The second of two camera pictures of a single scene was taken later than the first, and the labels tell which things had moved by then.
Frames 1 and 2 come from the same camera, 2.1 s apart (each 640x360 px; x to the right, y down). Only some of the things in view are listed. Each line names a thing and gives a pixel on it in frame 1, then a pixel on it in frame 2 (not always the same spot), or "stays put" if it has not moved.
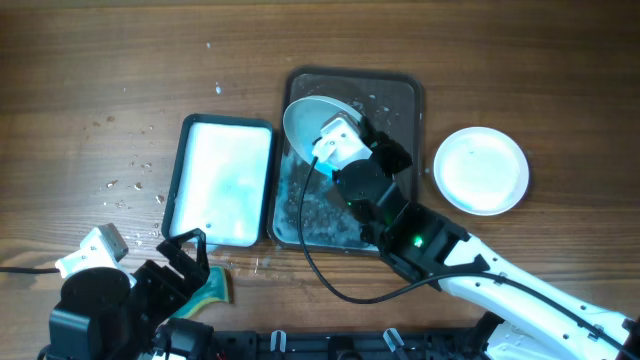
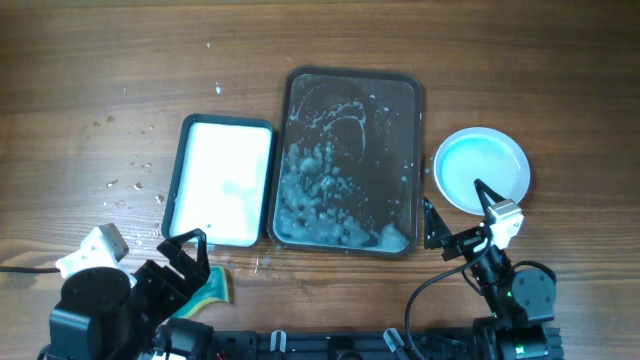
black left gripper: x=197 y=270 stays put
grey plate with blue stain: x=303 y=121 → x=486 y=154
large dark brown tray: x=313 y=215 stays put
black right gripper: x=383 y=146 → x=436 y=231
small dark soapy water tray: x=219 y=180 stays put
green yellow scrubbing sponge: x=217 y=288 stays put
